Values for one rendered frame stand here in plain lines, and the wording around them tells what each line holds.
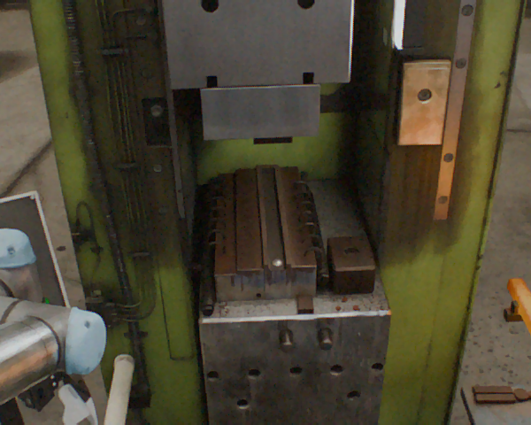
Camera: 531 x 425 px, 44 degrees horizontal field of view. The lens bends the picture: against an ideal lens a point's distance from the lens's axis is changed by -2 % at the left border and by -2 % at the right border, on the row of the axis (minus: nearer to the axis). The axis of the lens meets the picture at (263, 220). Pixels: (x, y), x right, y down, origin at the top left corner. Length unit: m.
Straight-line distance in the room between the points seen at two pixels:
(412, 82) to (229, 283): 0.52
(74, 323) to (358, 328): 0.70
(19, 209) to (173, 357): 0.62
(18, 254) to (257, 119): 0.47
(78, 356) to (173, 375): 0.93
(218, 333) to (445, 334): 0.62
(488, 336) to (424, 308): 1.14
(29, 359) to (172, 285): 0.82
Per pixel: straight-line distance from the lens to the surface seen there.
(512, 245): 3.28
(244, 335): 1.33
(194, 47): 1.10
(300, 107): 1.14
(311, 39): 1.10
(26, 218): 1.22
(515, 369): 2.62
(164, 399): 1.76
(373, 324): 1.34
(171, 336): 1.61
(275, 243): 1.38
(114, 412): 1.54
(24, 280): 0.93
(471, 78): 1.35
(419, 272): 1.54
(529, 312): 1.33
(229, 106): 1.13
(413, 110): 1.31
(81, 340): 0.78
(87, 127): 1.30
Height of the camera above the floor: 1.76
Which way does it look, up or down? 32 degrees down
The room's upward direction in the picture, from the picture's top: 2 degrees counter-clockwise
